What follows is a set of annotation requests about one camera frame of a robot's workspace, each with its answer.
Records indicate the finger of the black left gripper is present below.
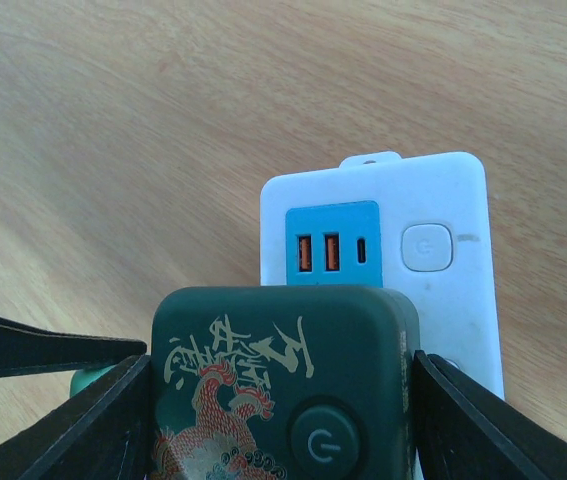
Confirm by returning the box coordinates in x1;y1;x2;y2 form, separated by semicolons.
0;317;147;378

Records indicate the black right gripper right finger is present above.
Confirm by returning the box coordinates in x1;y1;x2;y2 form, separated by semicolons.
412;350;567;479

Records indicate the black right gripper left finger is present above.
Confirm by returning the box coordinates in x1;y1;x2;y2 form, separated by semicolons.
0;355;151;479

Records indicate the light green plug adapter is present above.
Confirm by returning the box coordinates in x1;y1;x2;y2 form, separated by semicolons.
69;365;114;398

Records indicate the dark green cube adapter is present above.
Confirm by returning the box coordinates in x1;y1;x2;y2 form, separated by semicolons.
149;285;419;479

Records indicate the white multi-socket power strip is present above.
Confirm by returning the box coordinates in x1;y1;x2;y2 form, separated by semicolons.
260;152;504;395

